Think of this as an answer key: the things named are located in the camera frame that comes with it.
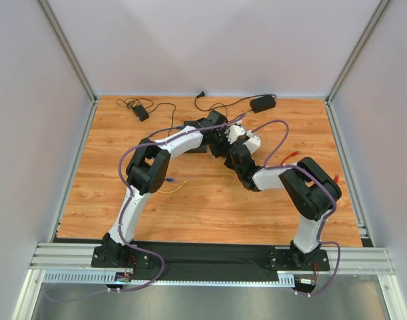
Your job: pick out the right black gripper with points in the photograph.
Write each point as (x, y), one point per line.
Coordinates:
(238, 153)

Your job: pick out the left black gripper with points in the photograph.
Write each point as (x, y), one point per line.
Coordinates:
(218, 143)

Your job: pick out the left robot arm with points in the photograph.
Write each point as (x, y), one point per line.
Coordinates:
(144, 176)

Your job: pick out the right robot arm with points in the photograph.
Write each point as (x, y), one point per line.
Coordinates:
(312, 191)

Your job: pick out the large black power adapter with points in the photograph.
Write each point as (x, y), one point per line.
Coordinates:
(263, 103)

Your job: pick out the small black power adapter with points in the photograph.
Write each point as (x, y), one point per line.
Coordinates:
(141, 113)

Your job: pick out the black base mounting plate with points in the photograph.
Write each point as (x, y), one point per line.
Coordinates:
(211, 262)

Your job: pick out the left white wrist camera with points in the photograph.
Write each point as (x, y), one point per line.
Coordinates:
(234, 132)

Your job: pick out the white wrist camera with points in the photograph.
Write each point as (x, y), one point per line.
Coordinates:
(252, 143)
(234, 132)

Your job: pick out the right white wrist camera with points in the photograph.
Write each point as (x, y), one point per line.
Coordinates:
(252, 143)

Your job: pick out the aluminium frame rail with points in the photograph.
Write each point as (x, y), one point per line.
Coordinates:
(346, 260)

